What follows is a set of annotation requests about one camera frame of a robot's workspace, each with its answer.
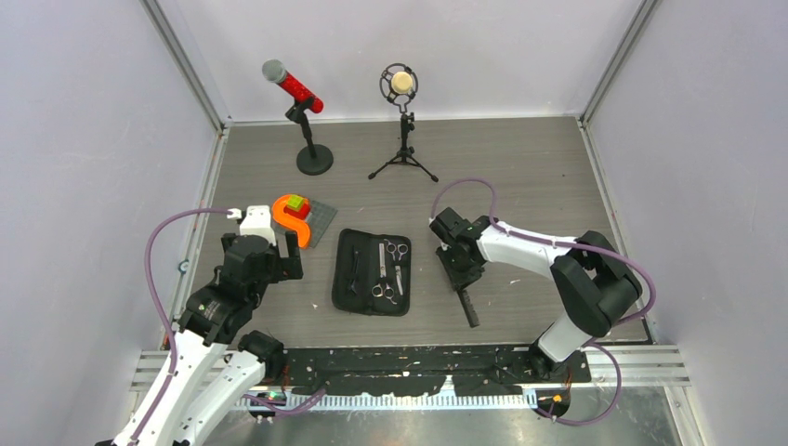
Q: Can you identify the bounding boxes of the silver hair scissors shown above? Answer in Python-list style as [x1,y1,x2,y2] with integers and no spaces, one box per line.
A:
[372,238,409,279]

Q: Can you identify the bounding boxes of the black comb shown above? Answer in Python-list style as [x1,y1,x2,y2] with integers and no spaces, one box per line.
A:
[457,289,479,328]

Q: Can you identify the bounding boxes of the black tool pouch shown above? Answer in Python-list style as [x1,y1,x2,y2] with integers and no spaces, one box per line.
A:
[331,229,413,317]

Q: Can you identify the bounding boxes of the silver thinning scissors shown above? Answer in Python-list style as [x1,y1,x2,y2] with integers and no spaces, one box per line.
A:
[371,266,399,306]

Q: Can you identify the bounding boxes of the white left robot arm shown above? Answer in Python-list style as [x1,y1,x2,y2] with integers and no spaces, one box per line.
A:
[109,230,303,445]

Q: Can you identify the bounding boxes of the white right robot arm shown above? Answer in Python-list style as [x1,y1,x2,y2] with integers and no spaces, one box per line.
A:
[429,207,643,382]

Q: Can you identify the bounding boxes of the orange curved toy slide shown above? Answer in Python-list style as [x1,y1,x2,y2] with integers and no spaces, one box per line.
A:
[271,194,312,248]

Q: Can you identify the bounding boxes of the lime green toy brick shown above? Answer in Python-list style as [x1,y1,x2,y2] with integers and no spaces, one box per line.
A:
[287,194,309,212]

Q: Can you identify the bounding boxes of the red toy block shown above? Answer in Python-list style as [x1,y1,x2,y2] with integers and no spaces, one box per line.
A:
[284,195,311,220]

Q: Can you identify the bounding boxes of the black tripod microphone stand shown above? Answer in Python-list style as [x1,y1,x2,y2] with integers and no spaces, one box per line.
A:
[368,112,439,182]

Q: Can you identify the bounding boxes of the black round-base microphone stand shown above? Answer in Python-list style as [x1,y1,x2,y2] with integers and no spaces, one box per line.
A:
[285,98,334,176]

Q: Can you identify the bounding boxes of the beige condenser microphone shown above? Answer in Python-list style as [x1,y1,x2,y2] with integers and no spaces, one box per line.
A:
[379,62,418,103]

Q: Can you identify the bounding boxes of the red handheld microphone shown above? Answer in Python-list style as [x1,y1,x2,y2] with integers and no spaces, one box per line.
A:
[261,59,324,113]

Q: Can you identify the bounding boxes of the grey studded base plate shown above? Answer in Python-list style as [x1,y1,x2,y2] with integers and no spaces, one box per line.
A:
[273,200,337,248]

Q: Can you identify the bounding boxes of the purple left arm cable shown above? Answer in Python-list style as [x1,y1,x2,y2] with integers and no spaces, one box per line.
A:
[125,207,327,446]

